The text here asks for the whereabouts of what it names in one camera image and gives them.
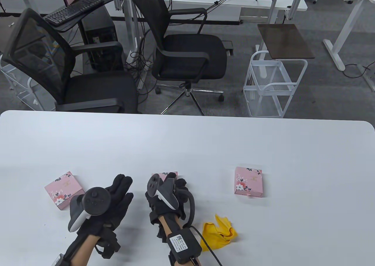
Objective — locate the black mesh office chair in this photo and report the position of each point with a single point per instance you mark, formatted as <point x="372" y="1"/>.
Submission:
<point x="96" y="90"/>

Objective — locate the pink floral gift box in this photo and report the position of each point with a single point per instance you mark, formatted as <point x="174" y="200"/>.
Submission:
<point x="63" y="190"/>

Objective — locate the black keyboard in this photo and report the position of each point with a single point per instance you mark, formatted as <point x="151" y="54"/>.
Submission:
<point x="73" y="10"/>

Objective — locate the black chair chrome base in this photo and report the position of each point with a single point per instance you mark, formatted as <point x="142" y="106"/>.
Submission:
<point x="190" y="55"/>

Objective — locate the white desk foot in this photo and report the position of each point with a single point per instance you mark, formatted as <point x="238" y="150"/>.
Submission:
<point x="369" y="83"/>

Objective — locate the person's left hand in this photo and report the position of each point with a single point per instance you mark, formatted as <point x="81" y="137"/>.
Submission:
<point x="120" y="204"/>

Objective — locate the person's left forearm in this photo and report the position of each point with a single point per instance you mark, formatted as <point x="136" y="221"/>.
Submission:
<point x="82" y="251"/>

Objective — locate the person's right forearm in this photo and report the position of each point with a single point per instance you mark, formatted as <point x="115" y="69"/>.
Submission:
<point x="171" y="225"/>

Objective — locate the black computer tower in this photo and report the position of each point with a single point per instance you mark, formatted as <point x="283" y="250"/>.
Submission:
<point x="99" y="29"/>

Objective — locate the pink floral box sleeve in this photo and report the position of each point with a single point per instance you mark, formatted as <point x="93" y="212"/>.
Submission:
<point x="249" y="181"/>

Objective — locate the person's right hand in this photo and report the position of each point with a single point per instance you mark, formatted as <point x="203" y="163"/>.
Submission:
<point x="164" y="212"/>

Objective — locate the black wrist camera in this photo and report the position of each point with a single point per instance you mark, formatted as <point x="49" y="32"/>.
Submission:
<point x="162" y="233"/>
<point x="110" y="245"/>

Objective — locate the dark brown wooden board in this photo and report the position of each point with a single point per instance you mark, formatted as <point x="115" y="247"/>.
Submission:
<point x="285" y="40"/>

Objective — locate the grey hand controller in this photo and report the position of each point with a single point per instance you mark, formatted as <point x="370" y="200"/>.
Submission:
<point x="165" y="191"/>
<point x="96" y="200"/>

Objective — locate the yellow cleaning cloth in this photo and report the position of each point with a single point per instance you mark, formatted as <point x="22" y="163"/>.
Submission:
<point x="219" y="233"/>

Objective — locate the black labelled forearm box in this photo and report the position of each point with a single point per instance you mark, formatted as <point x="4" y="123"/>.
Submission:
<point x="58" y="260"/>
<point x="184" y="245"/>

